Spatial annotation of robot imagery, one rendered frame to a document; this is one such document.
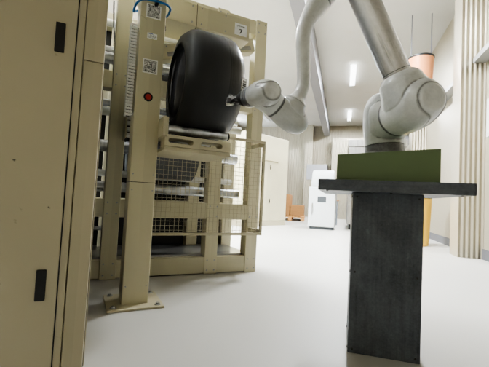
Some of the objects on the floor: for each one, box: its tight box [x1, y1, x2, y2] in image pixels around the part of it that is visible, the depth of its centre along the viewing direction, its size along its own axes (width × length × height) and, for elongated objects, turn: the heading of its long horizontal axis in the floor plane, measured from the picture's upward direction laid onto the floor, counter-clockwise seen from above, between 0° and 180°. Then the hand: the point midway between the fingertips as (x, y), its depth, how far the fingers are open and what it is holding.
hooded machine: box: [308, 170, 337, 230], centre depth 733 cm, size 69×59×129 cm
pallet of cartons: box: [285, 194, 305, 221], centre depth 1029 cm, size 93×131×77 cm
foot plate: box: [103, 291, 164, 313], centre depth 171 cm, size 27×27×2 cm
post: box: [119, 0, 167, 305], centre depth 176 cm, size 13×13×250 cm
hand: (230, 102), depth 159 cm, fingers closed
